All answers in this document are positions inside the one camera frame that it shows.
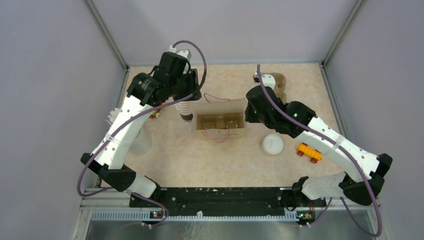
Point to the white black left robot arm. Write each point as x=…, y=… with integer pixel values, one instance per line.
x=173, y=78

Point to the stack of translucent lids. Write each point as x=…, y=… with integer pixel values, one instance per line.
x=272, y=144

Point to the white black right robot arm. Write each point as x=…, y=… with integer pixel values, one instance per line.
x=363, y=173

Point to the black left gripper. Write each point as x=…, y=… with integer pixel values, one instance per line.
x=191, y=76

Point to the grey slotted cable duct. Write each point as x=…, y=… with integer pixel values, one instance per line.
x=147, y=216

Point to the yellow toy car red wheels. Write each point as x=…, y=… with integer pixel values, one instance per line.
x=303, y=150

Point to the stack of white paper cups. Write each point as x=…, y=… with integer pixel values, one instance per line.
x=184, y=110

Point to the red green toy block figure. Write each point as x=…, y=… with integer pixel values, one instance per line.
x=155, y=114

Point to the brown pulp cup carrier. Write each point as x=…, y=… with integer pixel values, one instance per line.
x=280, y=86

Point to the bundle of white paper straws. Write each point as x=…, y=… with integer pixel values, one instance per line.
x=112, y=116

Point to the cream Cakes paper bag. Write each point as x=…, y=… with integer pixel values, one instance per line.
x=235, y=105

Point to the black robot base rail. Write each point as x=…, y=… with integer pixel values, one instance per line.
x=233, y=201

